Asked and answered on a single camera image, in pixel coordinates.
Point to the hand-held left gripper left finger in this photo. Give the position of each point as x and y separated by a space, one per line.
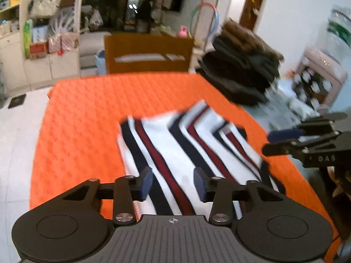
145 182

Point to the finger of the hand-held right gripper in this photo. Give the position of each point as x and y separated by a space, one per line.
277 148
285 135

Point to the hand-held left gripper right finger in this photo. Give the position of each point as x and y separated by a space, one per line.
198 183

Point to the striped white sweater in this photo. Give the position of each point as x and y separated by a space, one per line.
170 148

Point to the stack of dark folded clothes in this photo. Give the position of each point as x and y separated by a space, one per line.
241 74

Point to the leaf print tablecloth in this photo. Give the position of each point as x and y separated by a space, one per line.
279 106

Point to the pink water dispenser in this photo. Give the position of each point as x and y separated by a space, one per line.
334 79

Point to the orange patterned mat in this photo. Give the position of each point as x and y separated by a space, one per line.
82 115

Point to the brown patterned folded sweater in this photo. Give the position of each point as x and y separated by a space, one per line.
241 33

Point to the clear water bottle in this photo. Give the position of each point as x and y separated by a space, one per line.
340 33

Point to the pale blue plastic bin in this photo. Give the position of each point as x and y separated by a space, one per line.
101 63

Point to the brown wooden door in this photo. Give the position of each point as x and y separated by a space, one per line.
252 5

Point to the wooden chair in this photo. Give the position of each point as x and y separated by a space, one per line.
148 46

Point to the pink kettlebell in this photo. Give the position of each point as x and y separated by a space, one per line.
183 33

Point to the grey sofa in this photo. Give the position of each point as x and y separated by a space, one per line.
90 43

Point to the multicolour hula hoop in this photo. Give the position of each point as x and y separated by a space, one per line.
204 4

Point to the white shelf cabinet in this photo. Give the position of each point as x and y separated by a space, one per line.
41 68

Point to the black television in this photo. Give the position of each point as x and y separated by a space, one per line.
177 0

